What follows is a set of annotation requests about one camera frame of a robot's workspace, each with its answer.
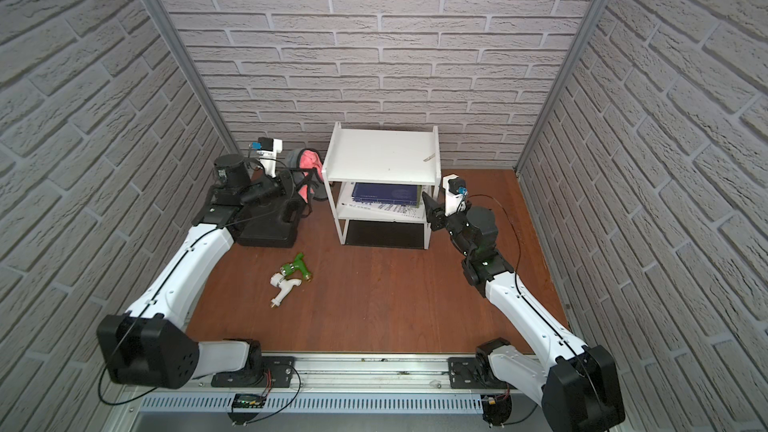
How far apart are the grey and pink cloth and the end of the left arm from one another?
2.1 inches

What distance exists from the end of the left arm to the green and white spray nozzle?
336 mm

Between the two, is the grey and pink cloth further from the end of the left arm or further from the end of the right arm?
the end of the right arm

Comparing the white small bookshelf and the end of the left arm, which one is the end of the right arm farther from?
the end of the left arm

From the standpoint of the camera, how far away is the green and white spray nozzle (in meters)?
0.87

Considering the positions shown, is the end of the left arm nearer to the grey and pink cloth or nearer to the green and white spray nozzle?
the grey and pink cloth

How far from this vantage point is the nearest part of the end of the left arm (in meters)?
0.63

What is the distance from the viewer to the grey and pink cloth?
0.70 metres
